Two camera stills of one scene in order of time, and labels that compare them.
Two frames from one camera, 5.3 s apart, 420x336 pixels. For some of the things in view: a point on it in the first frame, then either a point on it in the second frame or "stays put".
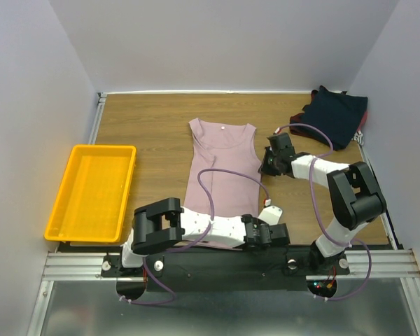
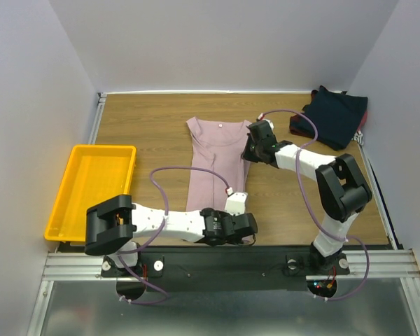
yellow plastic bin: [94, 203] stays put
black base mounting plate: [212, 269] stays put
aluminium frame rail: [78, 266] stays put
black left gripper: [260, 223] → [222, 215]
